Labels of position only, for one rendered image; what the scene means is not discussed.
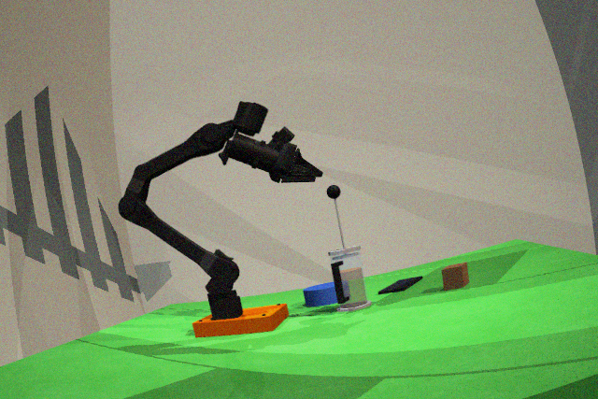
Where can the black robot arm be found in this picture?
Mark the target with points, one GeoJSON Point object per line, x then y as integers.
{"type": "Point", "coordinates": [209, 139]}

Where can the blue block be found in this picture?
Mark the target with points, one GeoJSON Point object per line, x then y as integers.
{"type": "Point", "coordinates": [320, 295]}

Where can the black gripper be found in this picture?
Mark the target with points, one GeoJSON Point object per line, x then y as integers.
{"type": "Point", "coordinates": [286, 163]}

